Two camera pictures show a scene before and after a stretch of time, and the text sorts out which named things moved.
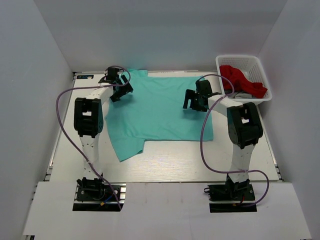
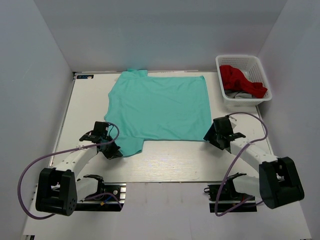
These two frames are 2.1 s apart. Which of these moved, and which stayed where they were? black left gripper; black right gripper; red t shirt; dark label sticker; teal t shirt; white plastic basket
Moved: black left gripper; black right gripper
Stayed: red t shirt; dark label sticker; white plastic basket; teal t shirt
